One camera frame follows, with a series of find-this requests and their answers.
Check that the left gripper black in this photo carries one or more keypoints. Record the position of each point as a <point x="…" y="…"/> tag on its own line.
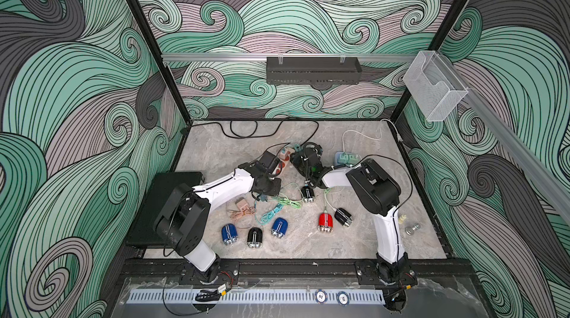
<point x="275" y="189"/>

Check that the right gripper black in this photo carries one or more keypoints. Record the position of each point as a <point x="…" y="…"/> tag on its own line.
<point x="295" y="161"/>

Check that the beige power strip red sockets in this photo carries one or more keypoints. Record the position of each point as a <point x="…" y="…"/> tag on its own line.
<point x="284" y="157"/>

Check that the pink USB charger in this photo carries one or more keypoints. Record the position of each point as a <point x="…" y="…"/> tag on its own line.
<point x="242" y="205"/>

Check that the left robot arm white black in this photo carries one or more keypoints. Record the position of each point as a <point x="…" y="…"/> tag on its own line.
<point x="182" y="220"/>

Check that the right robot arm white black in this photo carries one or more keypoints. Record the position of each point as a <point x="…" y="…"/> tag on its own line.
<point x="377" y="192"/>

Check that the small clear bottle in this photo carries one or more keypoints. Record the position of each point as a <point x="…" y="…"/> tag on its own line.
<point x="410" y="230"/>

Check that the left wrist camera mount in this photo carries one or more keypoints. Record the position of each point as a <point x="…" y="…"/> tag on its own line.
<point x="268" y="162"/>

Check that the black wall shelf tray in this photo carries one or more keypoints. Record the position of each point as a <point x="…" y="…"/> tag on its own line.
<point x="321" y="73"/>

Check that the perforated white cable duct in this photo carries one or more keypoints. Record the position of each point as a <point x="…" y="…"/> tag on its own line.
<point x="327" y="296"/>

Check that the aluminium wall rail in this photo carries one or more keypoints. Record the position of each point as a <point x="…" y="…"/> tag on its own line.
<point x="261" y="57"/>

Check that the clear acrylic wall holder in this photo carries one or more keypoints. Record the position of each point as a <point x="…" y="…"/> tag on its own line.
<point x="435" y="85"/>

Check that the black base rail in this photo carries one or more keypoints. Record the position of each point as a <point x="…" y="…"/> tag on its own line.
<point x="244" y="272"/>

